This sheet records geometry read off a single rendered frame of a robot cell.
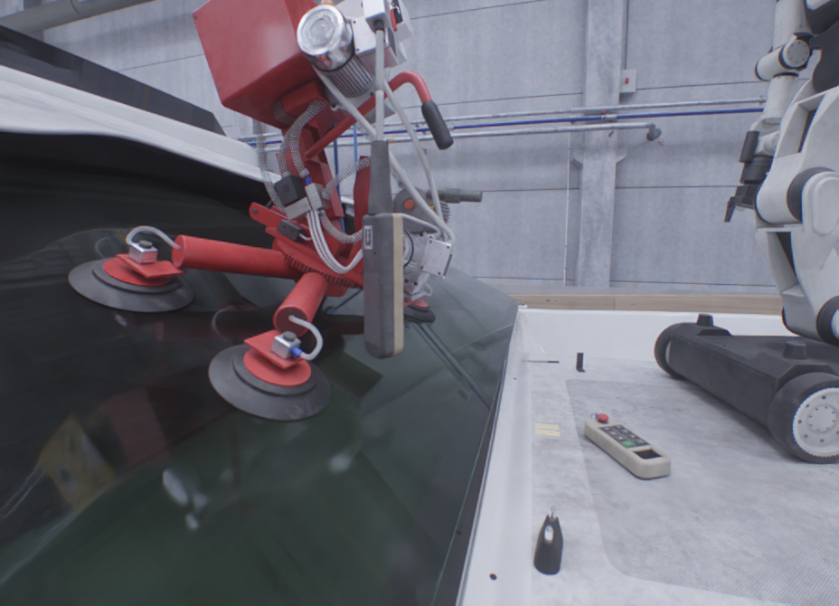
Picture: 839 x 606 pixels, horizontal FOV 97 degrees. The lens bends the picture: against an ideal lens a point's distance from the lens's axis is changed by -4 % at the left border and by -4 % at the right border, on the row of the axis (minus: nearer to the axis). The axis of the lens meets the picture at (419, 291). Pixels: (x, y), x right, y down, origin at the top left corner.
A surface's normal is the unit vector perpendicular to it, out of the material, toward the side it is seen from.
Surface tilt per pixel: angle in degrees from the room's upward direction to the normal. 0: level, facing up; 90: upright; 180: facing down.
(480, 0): 90
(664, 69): 90
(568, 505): 0
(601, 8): 90
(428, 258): 82
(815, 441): 90
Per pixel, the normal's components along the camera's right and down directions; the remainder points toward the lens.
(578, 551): 0.00, -0.99
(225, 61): -0.29, 0.13
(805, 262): -0.07, 0.54
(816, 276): -0.08, 0.14
